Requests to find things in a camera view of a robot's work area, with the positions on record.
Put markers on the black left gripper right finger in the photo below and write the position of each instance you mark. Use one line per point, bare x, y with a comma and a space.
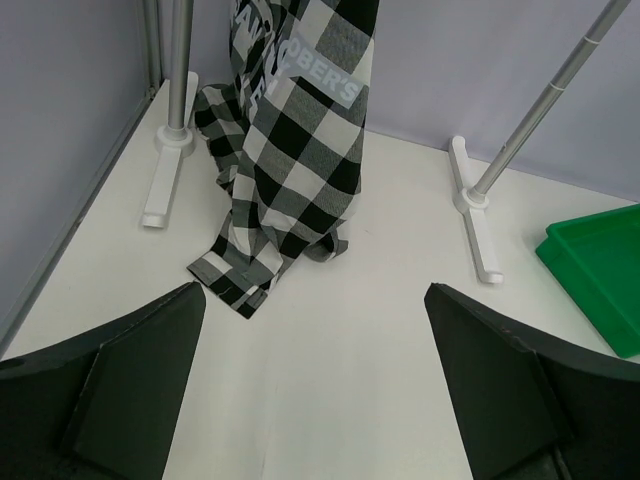
530, 405

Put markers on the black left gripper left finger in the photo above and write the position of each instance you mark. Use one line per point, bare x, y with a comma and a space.
103, 404

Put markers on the black white checked shirt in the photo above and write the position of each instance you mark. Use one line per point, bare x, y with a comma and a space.
287, 137

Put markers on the green plastic tray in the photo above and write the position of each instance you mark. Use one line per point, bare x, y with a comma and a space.
595, 259

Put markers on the silver white clothes rack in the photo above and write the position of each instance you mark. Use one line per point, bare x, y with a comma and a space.
174, 141

